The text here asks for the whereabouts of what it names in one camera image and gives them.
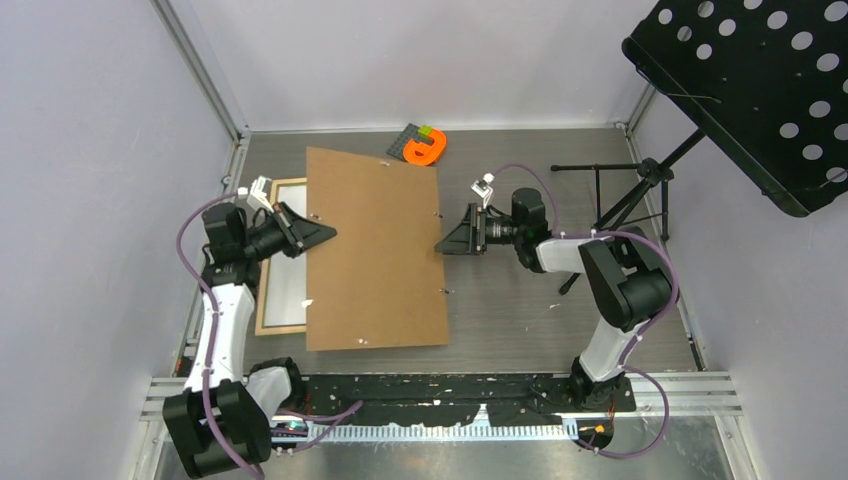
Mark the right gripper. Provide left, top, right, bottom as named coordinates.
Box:
left=437, top=202, right=526, bottom=256

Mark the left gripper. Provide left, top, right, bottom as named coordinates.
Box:
left=240, top=202, right=335, bottom=263

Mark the landscape photo print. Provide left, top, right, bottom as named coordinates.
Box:
left=262, top=184, right=310, bottom=329

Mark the brown backing board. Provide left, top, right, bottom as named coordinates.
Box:
left=306, top=147, right=450, bottom=352

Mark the wooden picture frame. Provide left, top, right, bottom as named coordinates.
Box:
left=254, top=176, right=310, bottom=338

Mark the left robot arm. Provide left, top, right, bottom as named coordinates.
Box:
left=162, top=197, right=337, bottom=479

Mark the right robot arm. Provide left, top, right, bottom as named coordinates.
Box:
left=434, top=188, right=679, bottom=411

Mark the orange plastic horseshoe piece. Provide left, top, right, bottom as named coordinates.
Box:
left=404, top=127, right=448, bottom=166

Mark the green building brick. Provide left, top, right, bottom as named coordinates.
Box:
left=416, top=125, right=433, bottom=142

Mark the grey building baseplate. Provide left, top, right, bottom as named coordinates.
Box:
left=386, top=123, right=421, bottom=161

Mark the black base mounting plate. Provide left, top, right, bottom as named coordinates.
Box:
left=295, top=373, right=636, bottom=427

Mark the black perforated music stand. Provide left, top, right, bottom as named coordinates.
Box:
left=549, top=0, right=848, bottom=297

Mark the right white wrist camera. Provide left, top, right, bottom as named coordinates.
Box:
left=470, top=173, right=495, bottom=209

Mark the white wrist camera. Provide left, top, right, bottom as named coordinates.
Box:
left=236, top=176, right=274, bottom=213
left=470, top=173, right=495, bottom=209

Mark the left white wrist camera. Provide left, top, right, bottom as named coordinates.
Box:
left=236, top=176, right=274, bottom=213

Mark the aluminium rail frame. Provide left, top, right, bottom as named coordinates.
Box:
left=129, top=370, right=761, bottom=480

